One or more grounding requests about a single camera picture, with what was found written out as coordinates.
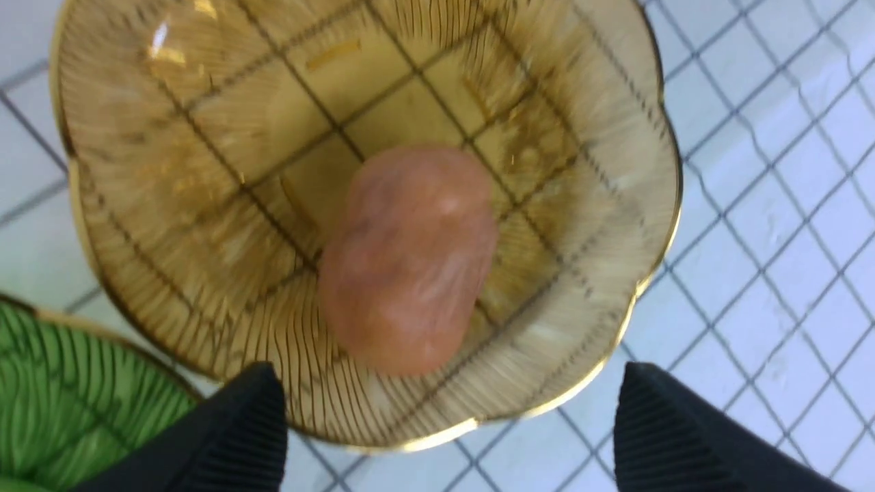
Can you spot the white grid tablecloth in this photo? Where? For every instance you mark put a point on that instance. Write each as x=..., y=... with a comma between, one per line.
x=762, y=306

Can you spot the brown potato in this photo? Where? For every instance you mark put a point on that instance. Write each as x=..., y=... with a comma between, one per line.
x=403, y=269

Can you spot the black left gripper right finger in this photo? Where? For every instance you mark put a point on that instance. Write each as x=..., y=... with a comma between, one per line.
x=667, y=438

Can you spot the amber glass plate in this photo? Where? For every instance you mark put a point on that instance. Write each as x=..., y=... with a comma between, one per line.
x=212, y=145

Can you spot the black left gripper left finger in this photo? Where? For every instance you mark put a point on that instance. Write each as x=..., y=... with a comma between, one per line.
x=237, y=440

